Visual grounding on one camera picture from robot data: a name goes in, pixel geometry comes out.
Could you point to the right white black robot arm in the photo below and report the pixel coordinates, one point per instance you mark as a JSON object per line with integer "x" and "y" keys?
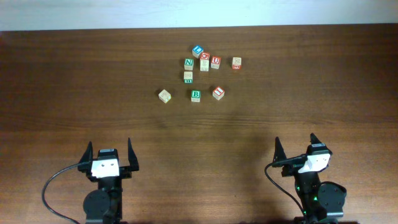
{"x": 319, "y": 202}

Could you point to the yellow-sided plain wooden block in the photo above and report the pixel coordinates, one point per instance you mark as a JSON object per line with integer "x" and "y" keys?
{"x": 165, "y": 96}

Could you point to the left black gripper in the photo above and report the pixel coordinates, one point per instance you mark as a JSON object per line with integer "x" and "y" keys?
{"x": 125, "y": 171}

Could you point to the blue L wooden block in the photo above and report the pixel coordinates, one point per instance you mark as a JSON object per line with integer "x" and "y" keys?
{"x": 196, "y": 51}

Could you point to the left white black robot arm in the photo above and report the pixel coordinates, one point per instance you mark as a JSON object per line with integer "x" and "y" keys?
{"x": 105, "y": 204}

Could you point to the red U wooden block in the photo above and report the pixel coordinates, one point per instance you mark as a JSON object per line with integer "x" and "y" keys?
{"x": 215, "y": 62}

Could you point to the green N wooden block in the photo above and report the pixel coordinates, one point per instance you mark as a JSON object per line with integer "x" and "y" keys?
{"x": 188, "y": 64}

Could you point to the green B wooden block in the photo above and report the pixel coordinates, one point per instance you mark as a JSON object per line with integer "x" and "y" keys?
{"x": 195, "y": 96}

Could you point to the green-sided plain wooden block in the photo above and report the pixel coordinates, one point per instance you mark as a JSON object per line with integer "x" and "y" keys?
{"x": 188, "y": 77}

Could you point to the red-sided plain wooden block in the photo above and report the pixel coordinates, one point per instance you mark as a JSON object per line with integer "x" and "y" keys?
{"x": 236, "y": 63}

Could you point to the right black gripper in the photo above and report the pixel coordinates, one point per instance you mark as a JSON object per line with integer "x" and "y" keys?
{"x": 280, "y": 159}

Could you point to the red C wooden block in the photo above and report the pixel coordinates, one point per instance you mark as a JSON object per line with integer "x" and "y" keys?
{"x": 204, "y": 62}

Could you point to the red I wooden block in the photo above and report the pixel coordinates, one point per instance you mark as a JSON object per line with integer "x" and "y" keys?
{"x": 218, "y": 93}

